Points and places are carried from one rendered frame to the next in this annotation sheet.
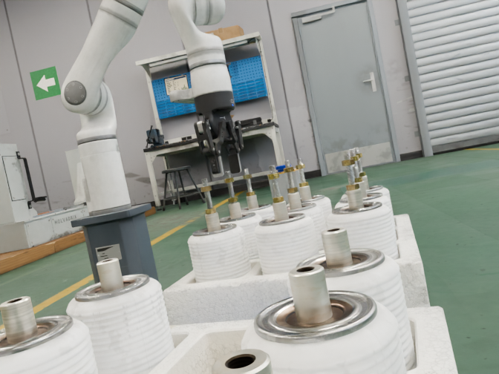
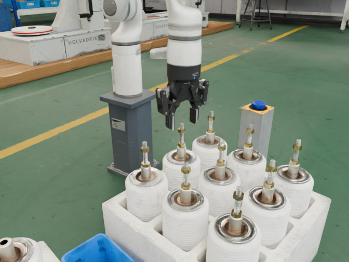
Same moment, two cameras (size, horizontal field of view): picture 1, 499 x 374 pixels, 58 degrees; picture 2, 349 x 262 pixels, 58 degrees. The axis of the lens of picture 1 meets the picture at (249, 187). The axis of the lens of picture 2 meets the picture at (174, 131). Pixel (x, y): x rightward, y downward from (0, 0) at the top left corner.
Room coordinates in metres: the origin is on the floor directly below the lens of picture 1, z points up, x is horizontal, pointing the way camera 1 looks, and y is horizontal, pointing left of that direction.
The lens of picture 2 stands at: (0.25, -0.24, 0.65)
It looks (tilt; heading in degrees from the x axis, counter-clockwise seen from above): 26 degrees down; 26
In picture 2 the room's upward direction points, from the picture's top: straight up
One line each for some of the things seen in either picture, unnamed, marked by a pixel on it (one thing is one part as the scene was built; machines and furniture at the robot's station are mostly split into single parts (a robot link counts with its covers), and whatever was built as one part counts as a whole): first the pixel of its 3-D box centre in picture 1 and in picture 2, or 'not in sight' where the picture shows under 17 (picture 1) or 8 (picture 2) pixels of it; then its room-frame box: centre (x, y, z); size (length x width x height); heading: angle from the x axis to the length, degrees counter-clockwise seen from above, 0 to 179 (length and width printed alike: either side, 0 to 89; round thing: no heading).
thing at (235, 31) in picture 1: (224, 37); not in sight; (5.77, -0.06, 1.96); 0.46 x 0.28 x 0.16; 77
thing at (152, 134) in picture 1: (154, 136); not in sight; (5.43, 0.99, 0.87); 0.41 x 0.17 x 0.25; 171
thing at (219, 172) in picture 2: (295, 202); (219, 170); (0.83, -0.08, 0.26); 0.02 x 0.02 x 0.03
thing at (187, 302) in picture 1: (312, 293); (215, 230); (0.83, -0.08, 0.09); 0.39 x 0.39 x 0.18; 72
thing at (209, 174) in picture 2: (295, 208); (219, 175); (0.83, -0.08, 0.25); 0.08 x 0.08 x 0.01
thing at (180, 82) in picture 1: (176, 84); not in sight; (6.01, 0.68, 1.54); 0.32 x 0.02 x 0.25; 81
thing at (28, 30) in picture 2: not in sight; (32, 30); (2.10, 1.90, 0.29); 0.30 x 0.30 x 0.06
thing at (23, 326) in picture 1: (19, 320); not in sight; (0.35, 0.20, 0.26); 0.02 x 0.02 x 0.03
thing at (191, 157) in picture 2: (236, 218); (181, 157); (0.87, 0.04, 0.25); 0.08 x 0.08 x 0.01
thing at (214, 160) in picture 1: (212, 160); (165, 118); (0.83, 0.06, 0.37); 0.03 x 0.01 x 0.05; 152
